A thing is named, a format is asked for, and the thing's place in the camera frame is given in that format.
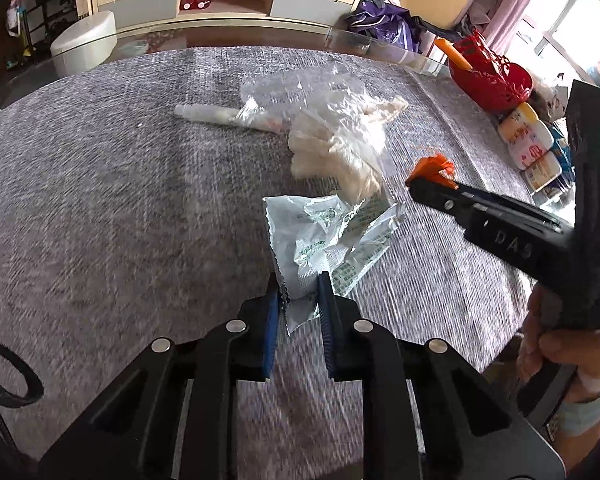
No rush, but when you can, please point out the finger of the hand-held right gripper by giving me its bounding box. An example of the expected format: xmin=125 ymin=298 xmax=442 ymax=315
xmin=407 ymin=176 xmax=473 ymax=241
xmin=452 ymin=186 xmax=575 ymax=230

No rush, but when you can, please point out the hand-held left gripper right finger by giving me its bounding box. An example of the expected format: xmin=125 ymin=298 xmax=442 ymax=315
xmin=317 ymin=270 xmax=566 ymax=480

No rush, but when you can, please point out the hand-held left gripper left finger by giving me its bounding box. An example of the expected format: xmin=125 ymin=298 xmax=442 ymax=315
xmin=40 ymin=272 xmax=283 ymax=480

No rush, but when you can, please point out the silver green printed packet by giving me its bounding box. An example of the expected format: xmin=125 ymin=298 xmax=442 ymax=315
xmin=262 ymin=193 xmax=407 ymax=334

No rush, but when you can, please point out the person's right forearm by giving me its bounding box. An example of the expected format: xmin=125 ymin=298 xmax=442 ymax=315
xmin=550 ymin=360 xmax=600 ymax=439

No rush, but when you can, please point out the person's right hand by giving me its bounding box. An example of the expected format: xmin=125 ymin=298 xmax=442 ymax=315
xmin=518 ymin=285 xmax=600 ymax=377

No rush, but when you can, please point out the small white bottle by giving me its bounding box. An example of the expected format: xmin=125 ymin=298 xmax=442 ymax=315
xmin=523 ymin=151 xmax=564 ymax=194

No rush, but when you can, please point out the white yellow-cap bottle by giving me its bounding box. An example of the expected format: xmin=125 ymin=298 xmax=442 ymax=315
xmin=497 ymin=102 xmax=540 ymax=144

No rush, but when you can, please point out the white crumpled paper tissue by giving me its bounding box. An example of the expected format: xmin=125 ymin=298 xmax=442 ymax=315
xmin=287 ymin=109 xmax=384 ymax=201

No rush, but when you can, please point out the red plastic basket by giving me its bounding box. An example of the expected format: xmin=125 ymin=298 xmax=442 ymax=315
xmin=450 ymin=29 xmax=535 ymax=114

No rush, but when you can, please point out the orange stick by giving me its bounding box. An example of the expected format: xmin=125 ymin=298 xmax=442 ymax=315
xmin=433 ymin=38 xmax=474 ymax=70

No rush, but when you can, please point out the clear plastic bag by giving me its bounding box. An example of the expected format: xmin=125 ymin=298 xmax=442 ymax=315
xmin=239 ymin=62 xmax=411 ymax=202

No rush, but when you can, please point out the window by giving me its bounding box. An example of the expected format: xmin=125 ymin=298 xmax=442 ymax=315
xmin=517 ymin=0 xmax=600 ymax=92

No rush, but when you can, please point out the grey table mat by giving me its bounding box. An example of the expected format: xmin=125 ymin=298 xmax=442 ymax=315
xmin=0 ymin=45 xmax=546 ymax=480

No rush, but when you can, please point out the pink curtain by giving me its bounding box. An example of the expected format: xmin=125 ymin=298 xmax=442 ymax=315
xmin=472 ymin=0 xmax=582 ymax=57

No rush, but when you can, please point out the white paper roll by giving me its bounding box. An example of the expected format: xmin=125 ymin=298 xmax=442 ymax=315
xmin=174 ymin=103 xmax=292 ymax=134

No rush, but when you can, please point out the white round stool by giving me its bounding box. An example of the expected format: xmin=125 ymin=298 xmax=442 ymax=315
xmin=49 ymin=10 xmax=117 ymax=79

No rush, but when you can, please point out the black cable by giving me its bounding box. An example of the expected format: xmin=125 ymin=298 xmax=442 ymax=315
xmin=0 ymin=330 xmax=46 ymax=412

